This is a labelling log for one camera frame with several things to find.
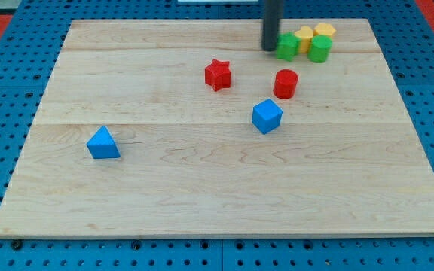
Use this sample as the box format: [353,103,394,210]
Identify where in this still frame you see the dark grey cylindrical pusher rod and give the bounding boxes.
[261,0,284,52]

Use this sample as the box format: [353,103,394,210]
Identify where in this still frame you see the green star block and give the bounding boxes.
[276,32,301,62]

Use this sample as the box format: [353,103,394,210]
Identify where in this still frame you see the red star block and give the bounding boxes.
[204,59,231,92]

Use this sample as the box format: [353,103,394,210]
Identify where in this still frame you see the yellow heart block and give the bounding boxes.
[294,26,314,53]

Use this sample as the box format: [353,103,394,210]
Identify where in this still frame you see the yellow pentagon block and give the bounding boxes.
[313,23,336,39]

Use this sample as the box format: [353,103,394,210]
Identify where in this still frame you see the green cylinder block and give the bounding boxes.
[307,35,333,63]

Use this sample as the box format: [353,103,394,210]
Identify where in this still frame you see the red cylinder block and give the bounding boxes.
[273,69,299,99]

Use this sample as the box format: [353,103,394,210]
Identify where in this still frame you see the blue cube block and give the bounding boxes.
[252,99,283,134]

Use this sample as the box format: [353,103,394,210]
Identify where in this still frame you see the light wooden board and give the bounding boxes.
[0,19,434,239]

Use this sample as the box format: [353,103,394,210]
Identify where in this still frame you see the blue triangle block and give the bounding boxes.
[86,126,121,159]

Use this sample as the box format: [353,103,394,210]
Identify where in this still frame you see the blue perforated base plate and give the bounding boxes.
[0,0,434,270]

